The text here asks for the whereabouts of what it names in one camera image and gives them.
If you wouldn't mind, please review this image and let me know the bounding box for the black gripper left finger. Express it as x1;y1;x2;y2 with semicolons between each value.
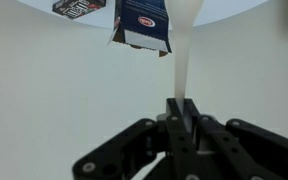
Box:
72;98;201;180

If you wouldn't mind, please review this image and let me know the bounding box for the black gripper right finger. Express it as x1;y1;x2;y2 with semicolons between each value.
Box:
184;99;288;180

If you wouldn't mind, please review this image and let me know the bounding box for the white plastic spoon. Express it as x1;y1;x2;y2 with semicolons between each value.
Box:
165;0;204;113

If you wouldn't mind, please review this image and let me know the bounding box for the blue pasta box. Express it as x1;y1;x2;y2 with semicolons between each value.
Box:
110;0;172;57

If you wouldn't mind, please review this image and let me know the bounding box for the round white table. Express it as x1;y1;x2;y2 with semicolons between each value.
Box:
17;0;268;29

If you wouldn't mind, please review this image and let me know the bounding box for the dark candy box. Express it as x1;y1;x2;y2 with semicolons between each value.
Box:
52;0;106;20

